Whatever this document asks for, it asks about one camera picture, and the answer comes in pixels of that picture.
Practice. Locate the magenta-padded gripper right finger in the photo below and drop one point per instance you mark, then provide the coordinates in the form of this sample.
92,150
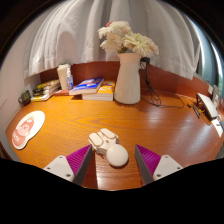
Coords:
154,164

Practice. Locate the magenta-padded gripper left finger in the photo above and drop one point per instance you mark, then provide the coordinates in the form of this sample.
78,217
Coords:
71,165

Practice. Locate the white computer mouse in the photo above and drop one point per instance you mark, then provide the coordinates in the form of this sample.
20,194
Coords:
115,155

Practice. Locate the round cartoon print mouse pad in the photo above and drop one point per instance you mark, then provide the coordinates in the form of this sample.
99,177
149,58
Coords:
28,128

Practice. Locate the dark pens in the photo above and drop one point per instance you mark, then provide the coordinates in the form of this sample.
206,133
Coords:
196,110

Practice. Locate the thin red-brown book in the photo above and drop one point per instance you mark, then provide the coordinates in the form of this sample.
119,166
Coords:
61,92

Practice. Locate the white paper card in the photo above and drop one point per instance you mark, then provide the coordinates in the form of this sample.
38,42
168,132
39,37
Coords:
218,126

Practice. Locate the white flat device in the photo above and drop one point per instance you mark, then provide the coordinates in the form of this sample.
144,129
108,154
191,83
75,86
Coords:
208,106

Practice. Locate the dark mug with green inside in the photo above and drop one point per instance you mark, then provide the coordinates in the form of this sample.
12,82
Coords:
25,98

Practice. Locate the clear spray bottle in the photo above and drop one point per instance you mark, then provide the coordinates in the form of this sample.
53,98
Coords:
69,82

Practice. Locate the white ceramic pitcher vase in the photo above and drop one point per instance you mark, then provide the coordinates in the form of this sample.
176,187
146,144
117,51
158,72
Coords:
128,83

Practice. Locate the cream travel tumbler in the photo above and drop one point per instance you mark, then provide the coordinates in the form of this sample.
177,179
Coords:
62,76

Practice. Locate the white flower bouquet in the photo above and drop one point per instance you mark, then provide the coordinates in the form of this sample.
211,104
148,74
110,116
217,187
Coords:
133,40

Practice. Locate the white pleated curtain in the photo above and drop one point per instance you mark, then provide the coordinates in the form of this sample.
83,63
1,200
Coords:
73,30

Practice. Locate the window with dark frame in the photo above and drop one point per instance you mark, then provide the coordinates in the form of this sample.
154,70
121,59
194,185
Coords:
210,56

